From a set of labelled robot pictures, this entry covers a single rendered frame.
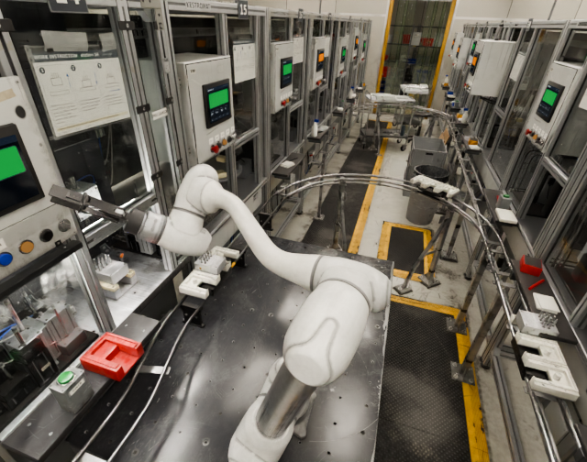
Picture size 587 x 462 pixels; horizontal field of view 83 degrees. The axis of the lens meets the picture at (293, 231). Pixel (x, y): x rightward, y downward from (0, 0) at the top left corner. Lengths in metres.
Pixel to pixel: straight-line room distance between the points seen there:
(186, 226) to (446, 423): 1.91
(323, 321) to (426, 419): 1.78
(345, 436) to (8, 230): 1.25
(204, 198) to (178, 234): 0.13
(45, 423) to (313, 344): 0.97
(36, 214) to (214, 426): 0.94
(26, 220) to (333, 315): 0.86
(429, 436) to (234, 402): 1.24
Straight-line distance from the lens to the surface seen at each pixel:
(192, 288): 1.66
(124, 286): 1.72
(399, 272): 3.28
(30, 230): 1.16
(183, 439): 1.46
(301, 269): 0.83
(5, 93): 1.10
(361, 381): 1.58
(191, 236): 1.05
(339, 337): 0.65
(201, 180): 1.06
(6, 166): 1.07
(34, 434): 1.38
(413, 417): 2.35
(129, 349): 1.40
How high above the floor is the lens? 1.97
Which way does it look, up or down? 32 degrees down
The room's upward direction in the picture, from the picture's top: 2 degrees clockwise
